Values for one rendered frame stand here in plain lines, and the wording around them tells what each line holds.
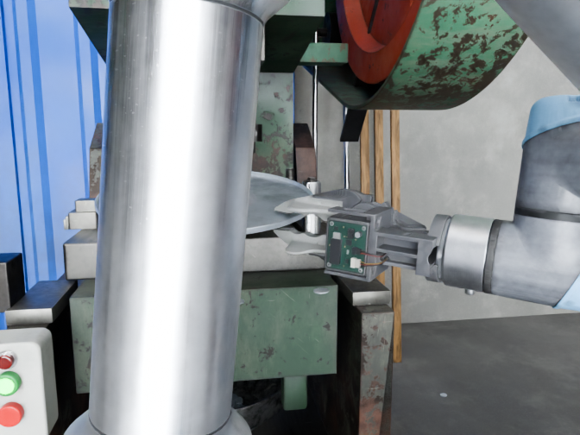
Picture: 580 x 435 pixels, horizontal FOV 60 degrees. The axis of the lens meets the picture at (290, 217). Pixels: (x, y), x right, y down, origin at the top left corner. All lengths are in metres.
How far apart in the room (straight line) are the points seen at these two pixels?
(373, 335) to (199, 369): 0.49
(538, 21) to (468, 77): 0.61
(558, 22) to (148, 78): 0.20
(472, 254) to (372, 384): 0.34
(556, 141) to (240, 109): 0.31
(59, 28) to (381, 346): 1.76
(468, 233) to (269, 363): 0.41
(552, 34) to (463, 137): 2.11
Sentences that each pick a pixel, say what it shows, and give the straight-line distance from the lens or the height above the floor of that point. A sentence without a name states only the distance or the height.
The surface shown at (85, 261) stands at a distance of 0.86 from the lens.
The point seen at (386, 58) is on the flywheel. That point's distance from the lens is 0.98.
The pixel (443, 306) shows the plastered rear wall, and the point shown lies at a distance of 2.50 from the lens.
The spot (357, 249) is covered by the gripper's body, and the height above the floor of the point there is 0.76.
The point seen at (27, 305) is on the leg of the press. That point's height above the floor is 0.64.
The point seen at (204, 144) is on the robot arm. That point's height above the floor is 0.87.
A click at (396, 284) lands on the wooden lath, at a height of 0.30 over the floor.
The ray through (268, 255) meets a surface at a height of 0.67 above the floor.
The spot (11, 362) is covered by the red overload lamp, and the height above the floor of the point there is 0.61.
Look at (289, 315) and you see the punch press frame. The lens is 0.78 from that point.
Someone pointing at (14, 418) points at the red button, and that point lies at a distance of 0.73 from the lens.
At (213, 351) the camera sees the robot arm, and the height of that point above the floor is 0.75.
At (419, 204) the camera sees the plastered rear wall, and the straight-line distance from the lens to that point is 2.33.
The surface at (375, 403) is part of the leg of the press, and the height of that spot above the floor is 0.48.
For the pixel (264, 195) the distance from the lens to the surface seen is 0.71.
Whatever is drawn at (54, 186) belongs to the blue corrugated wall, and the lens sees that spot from 2.17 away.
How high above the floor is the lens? 0.88
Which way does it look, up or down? 10 degrees down
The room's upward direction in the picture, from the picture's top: straight up
